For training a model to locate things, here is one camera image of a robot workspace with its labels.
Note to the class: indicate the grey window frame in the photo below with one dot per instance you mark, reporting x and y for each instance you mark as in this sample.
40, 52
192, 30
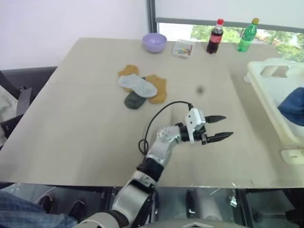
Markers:
150, 16

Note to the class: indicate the cola bottle with red cap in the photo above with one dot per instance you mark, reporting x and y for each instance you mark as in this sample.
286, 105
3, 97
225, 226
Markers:
214, 39

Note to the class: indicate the blue cloth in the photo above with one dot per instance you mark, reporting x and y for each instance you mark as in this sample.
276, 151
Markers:
293, 107

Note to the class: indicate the white roller blind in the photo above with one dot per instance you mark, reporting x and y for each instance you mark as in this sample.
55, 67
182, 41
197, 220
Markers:
225, 9

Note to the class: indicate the light grey sock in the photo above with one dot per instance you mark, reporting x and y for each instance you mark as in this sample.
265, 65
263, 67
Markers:
137, 85

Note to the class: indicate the clear box of coloured pieces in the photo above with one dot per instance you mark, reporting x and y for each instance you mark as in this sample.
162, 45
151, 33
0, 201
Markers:
184, 50

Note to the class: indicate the mustard yellow sock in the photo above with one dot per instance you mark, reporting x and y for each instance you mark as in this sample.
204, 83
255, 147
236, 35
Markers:
158, 89
128, 70

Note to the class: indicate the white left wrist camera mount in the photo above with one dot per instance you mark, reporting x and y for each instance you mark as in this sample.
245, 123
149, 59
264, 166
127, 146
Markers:
193, 118

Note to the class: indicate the dark grey sock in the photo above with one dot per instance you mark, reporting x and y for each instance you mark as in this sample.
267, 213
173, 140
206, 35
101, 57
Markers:
134, 101

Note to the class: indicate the black table frame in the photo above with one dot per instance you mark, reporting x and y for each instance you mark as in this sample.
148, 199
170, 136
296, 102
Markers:
261, 204

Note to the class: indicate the white plastic basket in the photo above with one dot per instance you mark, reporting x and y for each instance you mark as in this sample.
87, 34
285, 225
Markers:
263, 92

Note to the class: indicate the green bottle with yellow cap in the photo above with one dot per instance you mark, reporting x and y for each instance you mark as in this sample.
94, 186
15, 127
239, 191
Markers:
247, 38

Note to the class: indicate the purple plastic bowl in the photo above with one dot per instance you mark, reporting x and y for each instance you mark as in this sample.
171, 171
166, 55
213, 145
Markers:
154, 44

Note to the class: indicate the person's blue jeans leg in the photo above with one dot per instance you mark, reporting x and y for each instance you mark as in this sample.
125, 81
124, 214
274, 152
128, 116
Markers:
28, 213

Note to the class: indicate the dark shoe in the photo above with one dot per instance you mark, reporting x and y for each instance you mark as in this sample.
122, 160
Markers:
78, 210
46, 203

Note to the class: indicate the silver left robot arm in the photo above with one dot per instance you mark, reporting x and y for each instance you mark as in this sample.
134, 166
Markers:
159, 147

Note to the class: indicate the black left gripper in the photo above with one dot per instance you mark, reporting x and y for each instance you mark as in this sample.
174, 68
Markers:
200, 134

